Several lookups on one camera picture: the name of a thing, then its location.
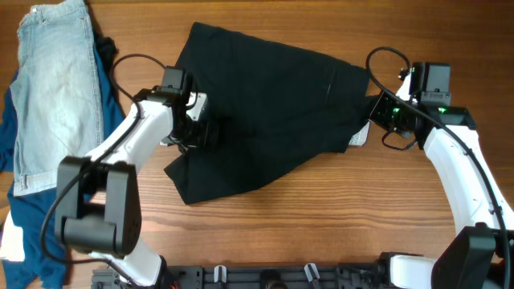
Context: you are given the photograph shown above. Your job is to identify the black shorts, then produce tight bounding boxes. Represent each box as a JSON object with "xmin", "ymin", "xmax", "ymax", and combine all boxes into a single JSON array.
[{"xmin": 165, "ymin": 22, "xmax": 369, "ymax": 205}]

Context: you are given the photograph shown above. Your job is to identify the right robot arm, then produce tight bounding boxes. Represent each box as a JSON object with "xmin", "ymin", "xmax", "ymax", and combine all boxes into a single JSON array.
[{"xmin": 369, "ymin": 62, "xmax": 513, "ymax": 288}]

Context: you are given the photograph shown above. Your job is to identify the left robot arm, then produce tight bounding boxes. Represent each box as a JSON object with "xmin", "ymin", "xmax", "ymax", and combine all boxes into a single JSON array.
[{"xmin": 53, "ymin": 87, "xmax": 211, "ymax": 288}]

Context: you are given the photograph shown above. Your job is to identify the small black garment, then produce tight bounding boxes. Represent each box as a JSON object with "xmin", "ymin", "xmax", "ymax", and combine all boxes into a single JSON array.
[{"xmin": 95, "ymin": 36, "xmax": 118, "ymax": 66}]

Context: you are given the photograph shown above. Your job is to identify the light blue denim shorts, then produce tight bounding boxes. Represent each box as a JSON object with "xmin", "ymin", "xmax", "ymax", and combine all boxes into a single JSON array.
[{"xmin": 10, "ymin": 1, "xmax": 104, "ymax": 197}]

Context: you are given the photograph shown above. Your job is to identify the dark blue shirt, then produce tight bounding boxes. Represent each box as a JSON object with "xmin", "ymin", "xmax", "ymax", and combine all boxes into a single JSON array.
[{"xmin": 1, "ymin": 49, "xmax": 124, "ymax": 288}]

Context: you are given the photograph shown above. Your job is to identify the white cloth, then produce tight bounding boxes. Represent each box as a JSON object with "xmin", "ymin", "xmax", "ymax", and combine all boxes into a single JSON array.
[{"xmin": 1, "ymin": 212, "xmax": 26, "ymax": 263}]

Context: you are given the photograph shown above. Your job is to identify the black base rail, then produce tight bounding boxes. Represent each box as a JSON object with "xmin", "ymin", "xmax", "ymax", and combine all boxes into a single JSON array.
[{"xmin": 91, "ymin": 263, "xmax": 386, "ymax": 289}]

